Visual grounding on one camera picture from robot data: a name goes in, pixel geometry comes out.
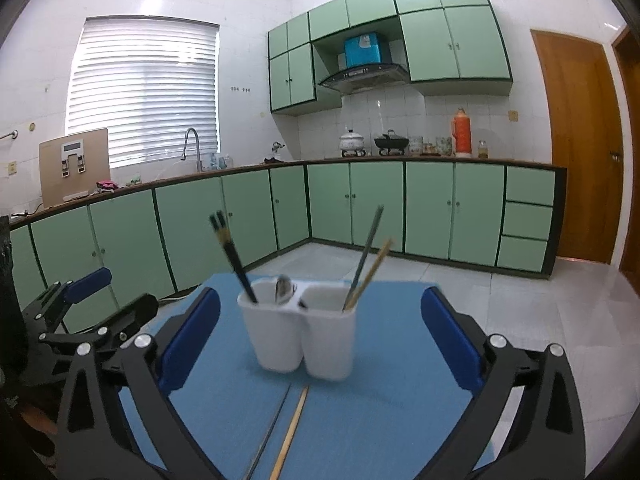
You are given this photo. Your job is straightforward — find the blue table mat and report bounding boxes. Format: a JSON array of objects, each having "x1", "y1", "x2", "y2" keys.
[{"x1": 169, "y1": 274, "x2": 471, "y2": 479}]

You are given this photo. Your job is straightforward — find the cardboard box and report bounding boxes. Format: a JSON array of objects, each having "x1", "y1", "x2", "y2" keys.
[{"x1": 39, "y1": 128, "x2": 111, "y2": 208}]

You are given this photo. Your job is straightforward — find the black chopstick gold tip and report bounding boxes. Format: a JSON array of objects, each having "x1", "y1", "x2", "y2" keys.
[{"x1": 209, "y1": 210, "x2": 257, "y2": 304}]

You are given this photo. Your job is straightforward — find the orange thermos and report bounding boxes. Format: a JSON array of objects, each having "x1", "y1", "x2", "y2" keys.
[{"x1": 451, "y1": 108, "x2": 472, "y2": 157}]

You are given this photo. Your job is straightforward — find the small glass jar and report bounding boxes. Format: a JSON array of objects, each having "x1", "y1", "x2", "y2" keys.
[{"x1": 477, "y1": 140, "x2": 488, "y2": 158}]

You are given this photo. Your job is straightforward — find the white pot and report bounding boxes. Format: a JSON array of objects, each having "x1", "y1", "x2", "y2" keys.
[{"x1": 340, "y1": 129, "x2": 367, "y2": 157}]

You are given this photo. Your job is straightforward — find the black range hood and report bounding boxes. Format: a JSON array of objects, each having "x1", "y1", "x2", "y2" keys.
[{"x1": 320, "y1": 63, "x2": 410, "y2": 96}]

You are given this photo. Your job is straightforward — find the green upper cabinets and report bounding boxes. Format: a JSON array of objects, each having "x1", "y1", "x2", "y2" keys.
[{"x1": 268, "y1": 0, "x2": 513, "y2": 116}]

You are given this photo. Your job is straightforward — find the white window blind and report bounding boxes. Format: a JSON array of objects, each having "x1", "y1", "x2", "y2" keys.
[{"x1": 65, "y1": 15, "x2": 220, "y2": 169}]

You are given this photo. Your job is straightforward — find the green cabinets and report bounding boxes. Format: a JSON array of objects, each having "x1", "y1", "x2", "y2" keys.
[
  {"x1": 10, "y1": 158, "x2": 567, "y2": 332},
  {"x1": 268, "y1": 0, "x2": 513, "y2": 116}
]

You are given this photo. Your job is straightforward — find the steel faucet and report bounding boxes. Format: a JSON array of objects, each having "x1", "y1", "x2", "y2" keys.
[{"x1": 180, "y1": 127, "x2": 205, "y2": 174}]

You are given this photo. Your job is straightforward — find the white double utensil holder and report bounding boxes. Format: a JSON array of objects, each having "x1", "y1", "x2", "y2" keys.
[{"x1": 236, "y1": 278, "x2": 357, "y2": 382}]

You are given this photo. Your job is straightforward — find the black wok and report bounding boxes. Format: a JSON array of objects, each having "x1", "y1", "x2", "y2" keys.
[{"x1": 374, "y1": 129, "x2": 409, "y2": 156}]

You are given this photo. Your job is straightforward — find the green lower cabinets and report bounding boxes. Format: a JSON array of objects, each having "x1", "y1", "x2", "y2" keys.
[{"x1": 10, "y1": 158, "x2": 567, "y2": 332}]

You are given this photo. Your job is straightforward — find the pink cloth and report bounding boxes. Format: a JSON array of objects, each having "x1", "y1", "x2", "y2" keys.
[{"x1": 96, "y1": 180, "x2": 119, "y2": 192}]

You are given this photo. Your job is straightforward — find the blue box on hood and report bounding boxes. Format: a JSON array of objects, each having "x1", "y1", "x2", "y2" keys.
[{"x1": 344, "y1": 32, "x2": 392, "y2": 68}]

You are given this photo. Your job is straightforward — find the bamboo chopstick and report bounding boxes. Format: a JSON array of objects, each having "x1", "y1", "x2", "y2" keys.
[
  {"x1": 269, "y1": 386, "x2": 309, "y2": 480},
  {"x1": 343, "y1": 238, "x2": 394, "y2": 312}
]

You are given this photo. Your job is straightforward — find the wooden door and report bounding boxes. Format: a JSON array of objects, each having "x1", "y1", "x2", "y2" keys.
[{"x1": 532, "y1": 30, "x2": 624, "y2": 263}]

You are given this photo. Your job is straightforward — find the grey metal chopstick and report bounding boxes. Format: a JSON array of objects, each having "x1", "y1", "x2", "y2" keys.
[{"x1": 344, "y1": 205, "x2": 384, "y2": 310}]

